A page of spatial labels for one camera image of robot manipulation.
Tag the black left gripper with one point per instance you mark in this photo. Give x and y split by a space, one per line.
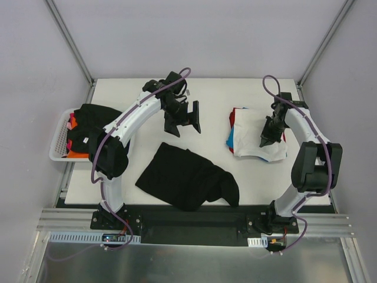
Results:
182 118

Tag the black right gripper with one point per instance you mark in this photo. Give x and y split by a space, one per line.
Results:
271 131

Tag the red t shirt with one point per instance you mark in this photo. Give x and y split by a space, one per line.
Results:
246 125

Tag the black t shirt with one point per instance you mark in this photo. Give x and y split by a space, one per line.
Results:
186 180
90 117

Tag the white plastic laundry basket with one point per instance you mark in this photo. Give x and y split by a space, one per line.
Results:
58 147

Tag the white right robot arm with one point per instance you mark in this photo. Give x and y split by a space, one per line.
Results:
315 170

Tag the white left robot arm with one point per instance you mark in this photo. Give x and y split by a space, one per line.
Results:
109 146

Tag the black t shirt in basket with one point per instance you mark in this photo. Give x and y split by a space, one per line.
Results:
90 117

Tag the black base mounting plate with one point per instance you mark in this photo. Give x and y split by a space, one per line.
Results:
217 235

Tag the orange t shirt in basket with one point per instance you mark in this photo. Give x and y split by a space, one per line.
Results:
70 153

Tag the right aluminium frame post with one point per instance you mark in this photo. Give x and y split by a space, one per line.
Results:
326 40

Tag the aluminium frame post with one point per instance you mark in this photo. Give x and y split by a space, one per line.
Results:
326 40
58 19

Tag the right white cable duct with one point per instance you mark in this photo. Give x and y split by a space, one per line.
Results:
257 242

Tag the white cable duct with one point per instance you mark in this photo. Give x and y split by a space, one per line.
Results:
93 237
257 242

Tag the aluminium front rail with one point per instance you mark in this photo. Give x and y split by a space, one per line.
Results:
325 225

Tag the left white cable duct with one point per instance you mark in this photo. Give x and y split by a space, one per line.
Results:
93 237

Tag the left aluminium frame post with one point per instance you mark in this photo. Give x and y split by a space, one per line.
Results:
58 19

